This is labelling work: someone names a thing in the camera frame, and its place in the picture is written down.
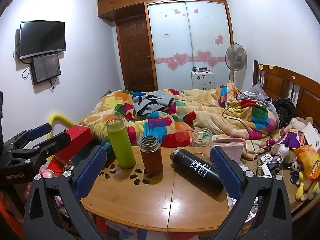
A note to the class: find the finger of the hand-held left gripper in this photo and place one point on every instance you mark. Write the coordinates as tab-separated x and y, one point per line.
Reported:
38	131
57	141

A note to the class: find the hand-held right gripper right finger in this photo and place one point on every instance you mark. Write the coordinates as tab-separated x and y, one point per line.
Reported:
225	175

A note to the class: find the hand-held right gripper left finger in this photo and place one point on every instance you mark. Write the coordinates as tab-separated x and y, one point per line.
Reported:
90	172

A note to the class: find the black cup with white print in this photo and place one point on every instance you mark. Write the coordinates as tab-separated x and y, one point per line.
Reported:
195	170

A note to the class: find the teal cup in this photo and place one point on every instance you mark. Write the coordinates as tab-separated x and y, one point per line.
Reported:
108	148

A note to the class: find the green cup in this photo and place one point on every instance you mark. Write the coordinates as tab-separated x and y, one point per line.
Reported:
120	145

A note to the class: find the brown cup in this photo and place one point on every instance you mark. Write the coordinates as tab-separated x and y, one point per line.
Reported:
151	160

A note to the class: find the red box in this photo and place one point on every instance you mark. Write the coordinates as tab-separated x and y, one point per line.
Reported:
77	137

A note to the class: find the yellow foam tube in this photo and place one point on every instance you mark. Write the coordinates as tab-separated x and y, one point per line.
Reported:
60	118

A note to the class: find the pink case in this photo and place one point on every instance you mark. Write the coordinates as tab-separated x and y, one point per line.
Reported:
232	148

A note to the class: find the clear glass jar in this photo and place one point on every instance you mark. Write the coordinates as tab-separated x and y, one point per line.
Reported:
201	137

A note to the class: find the white power strip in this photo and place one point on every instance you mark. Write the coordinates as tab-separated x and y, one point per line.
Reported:
267	158

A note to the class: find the white bottle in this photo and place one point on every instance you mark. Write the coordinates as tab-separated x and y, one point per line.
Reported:
283	151

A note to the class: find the small black monitor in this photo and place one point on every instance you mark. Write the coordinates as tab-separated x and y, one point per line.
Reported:
46	67

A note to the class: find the purple cloth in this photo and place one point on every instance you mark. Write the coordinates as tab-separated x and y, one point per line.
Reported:
292	138

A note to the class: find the colourful patchwork blanket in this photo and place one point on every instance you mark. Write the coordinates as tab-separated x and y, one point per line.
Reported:
155	127

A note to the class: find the yellow plush toy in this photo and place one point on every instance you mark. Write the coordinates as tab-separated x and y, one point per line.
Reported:
305	187

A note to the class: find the orange snack bag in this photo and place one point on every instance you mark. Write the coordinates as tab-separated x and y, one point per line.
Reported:
307	160

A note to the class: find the grey pillow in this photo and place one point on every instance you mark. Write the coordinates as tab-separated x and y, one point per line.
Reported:
255	92

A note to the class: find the black clothing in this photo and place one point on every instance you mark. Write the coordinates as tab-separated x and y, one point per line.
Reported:
285	110

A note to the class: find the beige plush toy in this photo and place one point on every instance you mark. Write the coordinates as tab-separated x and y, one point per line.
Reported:
298	123

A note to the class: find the grey garment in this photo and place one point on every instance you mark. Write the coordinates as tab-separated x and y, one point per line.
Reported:
152	101

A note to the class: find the white box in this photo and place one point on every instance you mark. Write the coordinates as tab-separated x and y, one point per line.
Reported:
312	133

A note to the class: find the wooden headboard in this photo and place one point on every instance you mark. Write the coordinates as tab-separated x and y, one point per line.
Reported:
277	82

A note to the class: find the brown wooden door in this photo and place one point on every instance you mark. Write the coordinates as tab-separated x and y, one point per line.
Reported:
135	55

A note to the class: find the standing fan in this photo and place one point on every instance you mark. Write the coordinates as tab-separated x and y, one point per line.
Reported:
236	56

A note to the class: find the wooden overhead cabinet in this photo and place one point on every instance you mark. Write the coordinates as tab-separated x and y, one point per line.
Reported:
125	2

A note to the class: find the frosted sliding wardrobe doors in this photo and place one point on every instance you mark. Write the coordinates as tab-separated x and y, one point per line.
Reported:
170	30

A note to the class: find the wall-mounted black television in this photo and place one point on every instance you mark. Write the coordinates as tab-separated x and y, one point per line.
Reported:
42	38

